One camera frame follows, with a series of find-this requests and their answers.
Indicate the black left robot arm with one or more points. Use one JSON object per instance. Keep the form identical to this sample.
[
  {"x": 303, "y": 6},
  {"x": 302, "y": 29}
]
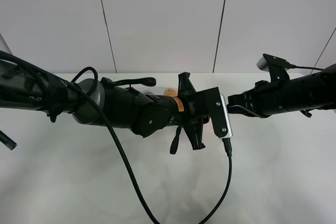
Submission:
[{"x": 97, "y": 101}]

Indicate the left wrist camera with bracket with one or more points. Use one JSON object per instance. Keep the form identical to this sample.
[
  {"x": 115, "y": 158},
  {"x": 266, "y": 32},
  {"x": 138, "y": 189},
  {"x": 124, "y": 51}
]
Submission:
[{"x": 212, "y": 103}]

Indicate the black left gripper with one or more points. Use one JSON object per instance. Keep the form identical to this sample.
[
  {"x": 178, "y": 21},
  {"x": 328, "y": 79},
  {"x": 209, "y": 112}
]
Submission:
[{"x": 193, "y": 108}]

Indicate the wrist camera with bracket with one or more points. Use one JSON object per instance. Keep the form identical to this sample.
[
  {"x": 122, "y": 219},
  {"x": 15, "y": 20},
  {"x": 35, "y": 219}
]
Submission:
[
  {"x": 212, "y": 103},
  {"x": 277, "y": 67}
]

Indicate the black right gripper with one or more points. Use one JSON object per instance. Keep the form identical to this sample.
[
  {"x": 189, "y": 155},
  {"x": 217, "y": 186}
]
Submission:
[{"x": 242, "y": 104}]

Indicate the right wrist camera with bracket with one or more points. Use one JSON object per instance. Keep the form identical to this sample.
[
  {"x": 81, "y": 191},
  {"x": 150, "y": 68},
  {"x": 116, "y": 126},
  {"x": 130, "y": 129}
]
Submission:
[{"x": 277, "y": 67}]

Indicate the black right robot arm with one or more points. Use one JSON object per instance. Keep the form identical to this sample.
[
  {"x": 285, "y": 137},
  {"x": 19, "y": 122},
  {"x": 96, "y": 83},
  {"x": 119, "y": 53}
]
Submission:
[{"x": 314, "y": 91}]

